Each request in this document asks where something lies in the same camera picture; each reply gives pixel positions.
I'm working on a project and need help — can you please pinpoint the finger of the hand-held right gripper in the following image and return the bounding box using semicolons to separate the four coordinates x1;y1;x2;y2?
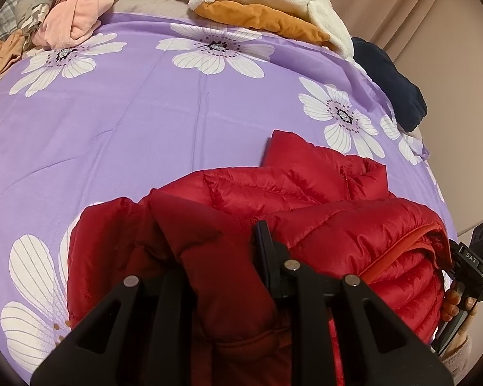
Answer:
447;239;464;272

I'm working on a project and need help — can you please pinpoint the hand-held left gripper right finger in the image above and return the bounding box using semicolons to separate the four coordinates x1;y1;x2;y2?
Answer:
253;220;455;386

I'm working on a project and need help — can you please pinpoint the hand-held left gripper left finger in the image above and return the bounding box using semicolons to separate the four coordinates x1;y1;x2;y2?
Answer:
30;267;210;386

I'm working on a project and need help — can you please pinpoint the large red puffer jacket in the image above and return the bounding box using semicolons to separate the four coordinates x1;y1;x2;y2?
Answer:
66;129;453;386

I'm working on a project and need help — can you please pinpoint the person's right forearm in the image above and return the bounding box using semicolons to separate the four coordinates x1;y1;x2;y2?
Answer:
440;335;473;374

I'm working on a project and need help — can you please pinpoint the person's right hand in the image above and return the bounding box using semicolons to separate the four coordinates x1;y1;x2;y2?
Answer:
442;287;479;342

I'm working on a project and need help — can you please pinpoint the purple floral bed sheet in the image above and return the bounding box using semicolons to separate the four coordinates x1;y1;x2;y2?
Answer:
0;10;447;379

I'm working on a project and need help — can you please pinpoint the navy blue garment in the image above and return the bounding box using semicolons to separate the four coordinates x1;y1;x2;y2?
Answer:
351;37;428;133

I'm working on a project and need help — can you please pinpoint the mustard orange garment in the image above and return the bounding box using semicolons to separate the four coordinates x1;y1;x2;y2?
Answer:
195;0;339;47

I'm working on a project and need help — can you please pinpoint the beige curtain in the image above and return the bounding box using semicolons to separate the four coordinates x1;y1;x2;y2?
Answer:
302;0;468;61

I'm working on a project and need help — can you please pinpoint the pink garment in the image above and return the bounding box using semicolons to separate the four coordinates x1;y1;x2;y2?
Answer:
34;0;125;49

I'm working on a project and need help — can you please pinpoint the small tan garment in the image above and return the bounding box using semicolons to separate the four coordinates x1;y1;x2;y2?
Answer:
0;32;27;83

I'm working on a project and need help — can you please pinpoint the grey plaid garment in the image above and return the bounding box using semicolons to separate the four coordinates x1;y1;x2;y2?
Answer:
0;0;71;53

